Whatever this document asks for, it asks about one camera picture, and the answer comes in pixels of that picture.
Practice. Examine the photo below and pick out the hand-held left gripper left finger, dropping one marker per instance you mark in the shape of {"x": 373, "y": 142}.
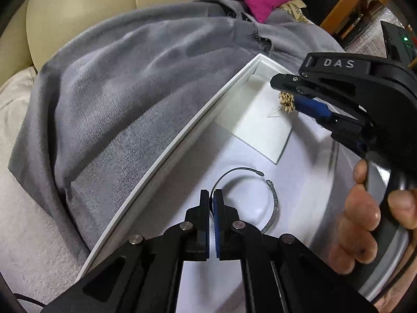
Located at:
{"x": 203, "y": 208}

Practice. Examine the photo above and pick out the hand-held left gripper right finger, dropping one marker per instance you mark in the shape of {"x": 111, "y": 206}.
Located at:
{"x": 217, "y": 221}

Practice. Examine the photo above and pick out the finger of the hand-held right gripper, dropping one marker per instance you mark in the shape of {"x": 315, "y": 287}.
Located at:
{"x": 312, "y": 106}
{"x": 338, "y": 78}

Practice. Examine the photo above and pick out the gold beaded earring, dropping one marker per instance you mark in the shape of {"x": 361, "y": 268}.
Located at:
{"x": 286, "y": 102}

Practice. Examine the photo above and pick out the silver bangle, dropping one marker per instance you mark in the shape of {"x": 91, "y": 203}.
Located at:
{"x": 274, "y": 208}

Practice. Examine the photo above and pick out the white jewelry box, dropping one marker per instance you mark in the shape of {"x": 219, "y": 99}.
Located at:
{"x": 303, "y": 182}

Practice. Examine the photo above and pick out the person's right hand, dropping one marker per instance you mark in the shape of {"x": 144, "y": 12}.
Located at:
{"x": 358, "y": 221}

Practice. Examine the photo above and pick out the silver foil mat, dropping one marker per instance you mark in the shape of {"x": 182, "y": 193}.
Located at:
{"x": 365, "y": 32}

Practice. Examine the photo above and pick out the white card insert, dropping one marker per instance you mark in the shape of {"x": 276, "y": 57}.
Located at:
{"x": 264, "y": 137}

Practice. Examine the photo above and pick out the black electronic device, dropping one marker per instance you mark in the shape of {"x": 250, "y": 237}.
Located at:
{"x": 395, "y": 39}

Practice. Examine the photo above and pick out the patterned beige cloth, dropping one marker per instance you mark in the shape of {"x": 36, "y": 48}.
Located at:
{"x": 298, "y": 9}

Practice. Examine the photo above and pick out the grey blanket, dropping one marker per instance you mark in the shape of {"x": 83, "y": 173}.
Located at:
{"x": 130, "y": 88}

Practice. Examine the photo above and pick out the beige sofa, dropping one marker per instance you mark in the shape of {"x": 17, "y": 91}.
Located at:
{"x": 81, "y": 6}

